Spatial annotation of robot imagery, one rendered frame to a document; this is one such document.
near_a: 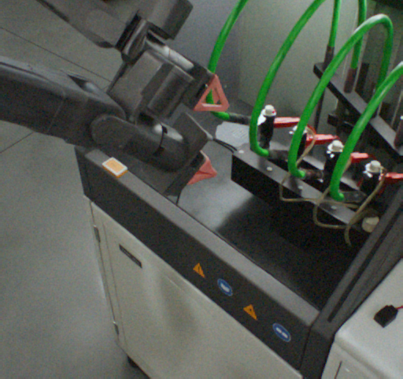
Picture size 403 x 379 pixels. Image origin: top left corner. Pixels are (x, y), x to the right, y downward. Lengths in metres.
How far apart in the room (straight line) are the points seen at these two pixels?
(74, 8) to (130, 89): 0.23
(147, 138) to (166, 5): 0.25
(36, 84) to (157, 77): 0.15
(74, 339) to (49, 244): 0.47
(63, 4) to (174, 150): 0.29
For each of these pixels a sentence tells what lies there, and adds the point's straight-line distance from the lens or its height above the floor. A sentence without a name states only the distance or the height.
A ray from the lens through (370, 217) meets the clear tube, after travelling 1.03.
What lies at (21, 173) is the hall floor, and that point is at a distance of 2.67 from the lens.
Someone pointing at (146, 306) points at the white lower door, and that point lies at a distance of 1.45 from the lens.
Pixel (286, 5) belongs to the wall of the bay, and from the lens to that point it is 1.34.
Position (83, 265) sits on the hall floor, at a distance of 2.22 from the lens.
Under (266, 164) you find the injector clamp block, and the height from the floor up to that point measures 0.98.
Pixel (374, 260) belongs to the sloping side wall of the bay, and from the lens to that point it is 0.91.
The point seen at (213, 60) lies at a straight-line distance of 0.87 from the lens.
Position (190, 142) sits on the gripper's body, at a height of 1.29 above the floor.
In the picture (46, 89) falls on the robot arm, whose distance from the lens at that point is 0.54.
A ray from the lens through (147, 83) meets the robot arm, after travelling 0.61.
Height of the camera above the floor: 1.74
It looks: 44 degrees down
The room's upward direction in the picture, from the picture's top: straight up
